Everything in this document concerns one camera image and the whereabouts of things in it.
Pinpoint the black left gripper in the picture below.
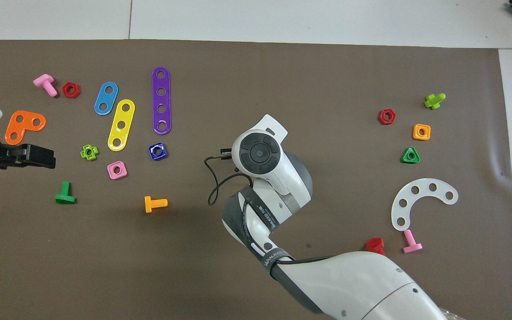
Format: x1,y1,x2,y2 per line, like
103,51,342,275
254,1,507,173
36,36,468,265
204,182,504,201
0,132,56,175

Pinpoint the blue square toy nut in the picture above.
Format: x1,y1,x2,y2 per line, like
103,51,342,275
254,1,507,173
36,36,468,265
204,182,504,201
148,142,169,161

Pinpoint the orange L-shaped plate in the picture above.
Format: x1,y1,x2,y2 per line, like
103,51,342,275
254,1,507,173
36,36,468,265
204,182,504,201
5,110,47,146

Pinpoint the green plastic toy bolt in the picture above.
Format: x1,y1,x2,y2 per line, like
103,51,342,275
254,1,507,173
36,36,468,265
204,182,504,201
55,181,77,205

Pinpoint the lime cross toy nut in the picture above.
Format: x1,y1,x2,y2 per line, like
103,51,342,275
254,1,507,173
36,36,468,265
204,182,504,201
80,144,100,161

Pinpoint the purple four-hole plate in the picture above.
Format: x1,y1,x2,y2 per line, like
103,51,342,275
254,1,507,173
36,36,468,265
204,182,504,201
152,66,172,135

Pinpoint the pink plastic toy bolt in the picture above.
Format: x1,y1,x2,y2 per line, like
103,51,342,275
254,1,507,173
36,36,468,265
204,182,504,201
33,74,58,98
402,229,424,254

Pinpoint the orange plastic toy bolt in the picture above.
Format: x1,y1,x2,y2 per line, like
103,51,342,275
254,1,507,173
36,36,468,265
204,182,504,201
144,196,168,213

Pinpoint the pink square toy nut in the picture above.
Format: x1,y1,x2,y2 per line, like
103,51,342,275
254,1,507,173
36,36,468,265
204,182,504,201
107,160,128,180

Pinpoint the brown table mat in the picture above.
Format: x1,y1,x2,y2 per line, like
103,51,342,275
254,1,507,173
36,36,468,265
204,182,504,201
0,39,512,320

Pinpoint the yellow three-hole plate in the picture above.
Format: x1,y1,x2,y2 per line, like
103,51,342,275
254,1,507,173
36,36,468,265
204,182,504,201
107,99,136,152

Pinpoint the blue two-hole plate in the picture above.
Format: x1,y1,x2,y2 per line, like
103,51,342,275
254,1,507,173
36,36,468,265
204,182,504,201
94,81,119,116

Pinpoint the red plastic toy bolt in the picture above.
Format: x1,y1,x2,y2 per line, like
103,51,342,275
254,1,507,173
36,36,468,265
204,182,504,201
365,237,386,257

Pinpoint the green triangle toy nut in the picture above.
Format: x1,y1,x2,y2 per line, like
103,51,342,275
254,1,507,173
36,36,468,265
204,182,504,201
401,146,421,164

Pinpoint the orange square toy nut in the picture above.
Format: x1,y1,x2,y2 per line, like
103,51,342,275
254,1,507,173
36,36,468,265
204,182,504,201
412,124,432,141

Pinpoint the white curved perforated plate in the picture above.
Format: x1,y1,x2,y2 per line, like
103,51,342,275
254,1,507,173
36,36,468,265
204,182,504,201
391,178,459,232

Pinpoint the lime cross-head toy bolt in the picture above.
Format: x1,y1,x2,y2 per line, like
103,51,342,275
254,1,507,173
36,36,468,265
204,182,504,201
424,92,446,110

